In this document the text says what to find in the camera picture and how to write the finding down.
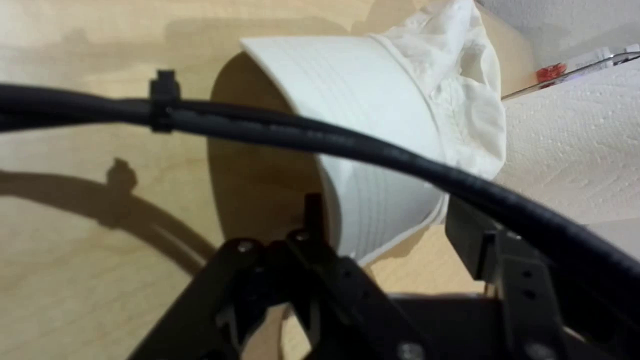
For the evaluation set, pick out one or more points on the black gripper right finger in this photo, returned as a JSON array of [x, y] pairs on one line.
[[526, 300]]

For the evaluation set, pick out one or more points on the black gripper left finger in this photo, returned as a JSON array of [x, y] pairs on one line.
[[287, 300]]

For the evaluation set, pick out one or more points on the white cap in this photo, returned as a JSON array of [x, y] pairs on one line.
[[360, 92]]

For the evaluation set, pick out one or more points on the small red white tag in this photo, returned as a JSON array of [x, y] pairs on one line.
[[551, 73]]

